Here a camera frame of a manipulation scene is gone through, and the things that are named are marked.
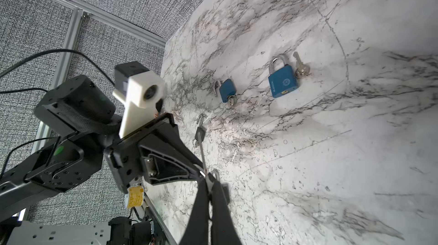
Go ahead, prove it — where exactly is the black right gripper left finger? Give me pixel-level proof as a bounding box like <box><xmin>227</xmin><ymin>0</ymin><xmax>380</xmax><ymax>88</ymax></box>
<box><xmin>179</xmin><ymin>179</ymin><xmax>209</xmax><ymax>245</ymax></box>

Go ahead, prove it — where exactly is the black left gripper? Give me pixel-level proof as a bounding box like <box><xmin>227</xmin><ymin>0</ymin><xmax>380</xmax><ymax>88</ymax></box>
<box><xmin>104</xmin><ymin>113</ymin><xmax>203</xmax><ymax>194</ymax></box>

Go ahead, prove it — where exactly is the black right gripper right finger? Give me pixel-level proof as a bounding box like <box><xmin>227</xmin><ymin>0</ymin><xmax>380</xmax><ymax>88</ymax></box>
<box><xmin>211</xmin><ymin>180</ymin><xmax>242</xmax><ymax>245</ymax></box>

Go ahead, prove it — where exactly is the black padlock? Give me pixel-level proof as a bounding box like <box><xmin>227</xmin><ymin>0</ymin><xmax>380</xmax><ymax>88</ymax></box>
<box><xmin>193</xmin><ymin>114</ymin><xmax>214</xmax><ymax>193</ymax></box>

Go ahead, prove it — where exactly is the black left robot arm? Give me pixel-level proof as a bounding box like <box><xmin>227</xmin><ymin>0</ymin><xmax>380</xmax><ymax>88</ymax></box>
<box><xmin>1</xmin><ymin>74</ymin><xmax>202</xmax><ymax>220</ymax></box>

